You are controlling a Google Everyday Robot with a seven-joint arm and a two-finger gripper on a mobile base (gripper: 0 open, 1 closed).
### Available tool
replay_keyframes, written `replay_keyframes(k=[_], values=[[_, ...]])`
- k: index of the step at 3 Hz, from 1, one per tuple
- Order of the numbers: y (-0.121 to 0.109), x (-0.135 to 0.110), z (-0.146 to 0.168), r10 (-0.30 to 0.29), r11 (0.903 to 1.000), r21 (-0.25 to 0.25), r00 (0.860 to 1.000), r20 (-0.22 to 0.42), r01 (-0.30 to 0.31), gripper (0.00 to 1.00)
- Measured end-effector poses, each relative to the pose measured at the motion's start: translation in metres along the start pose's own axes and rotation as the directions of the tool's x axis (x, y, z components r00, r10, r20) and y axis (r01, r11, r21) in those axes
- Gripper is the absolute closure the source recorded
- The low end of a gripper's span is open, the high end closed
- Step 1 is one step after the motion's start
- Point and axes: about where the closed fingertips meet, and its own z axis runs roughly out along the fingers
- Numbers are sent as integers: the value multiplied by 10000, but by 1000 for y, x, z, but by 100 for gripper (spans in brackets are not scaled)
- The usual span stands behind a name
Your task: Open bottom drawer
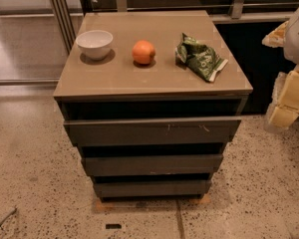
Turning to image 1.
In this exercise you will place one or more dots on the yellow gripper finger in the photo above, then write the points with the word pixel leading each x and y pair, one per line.
pixel 275 38
pixel 284 109

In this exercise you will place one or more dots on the grey bottom drawer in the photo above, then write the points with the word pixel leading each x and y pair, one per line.
pixel 153 188

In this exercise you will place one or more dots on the grey drawer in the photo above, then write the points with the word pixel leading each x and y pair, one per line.
pixel 152 165
pixel 111 132
pixel 153 188

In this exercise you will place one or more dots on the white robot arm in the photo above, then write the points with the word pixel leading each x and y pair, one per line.
pixel 290 52

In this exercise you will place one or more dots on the grey middle drawer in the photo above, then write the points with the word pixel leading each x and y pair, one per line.
pixel 152 165

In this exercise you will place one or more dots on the grey top drawer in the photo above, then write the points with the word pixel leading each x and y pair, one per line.
pixel 111 132

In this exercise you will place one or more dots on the grey three-drawer cabinet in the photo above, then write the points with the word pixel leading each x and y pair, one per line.
pixel 118 88

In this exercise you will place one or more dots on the green crumpled snack bag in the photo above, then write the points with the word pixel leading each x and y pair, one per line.
pixel 200 58

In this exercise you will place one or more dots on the orange fruit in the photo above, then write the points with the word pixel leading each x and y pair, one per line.
pixel 143 52

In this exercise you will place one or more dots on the white ceramic bowl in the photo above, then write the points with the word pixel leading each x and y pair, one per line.
pixel 95 44

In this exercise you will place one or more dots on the metal window frame post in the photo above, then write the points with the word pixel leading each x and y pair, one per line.
pixel 62 15

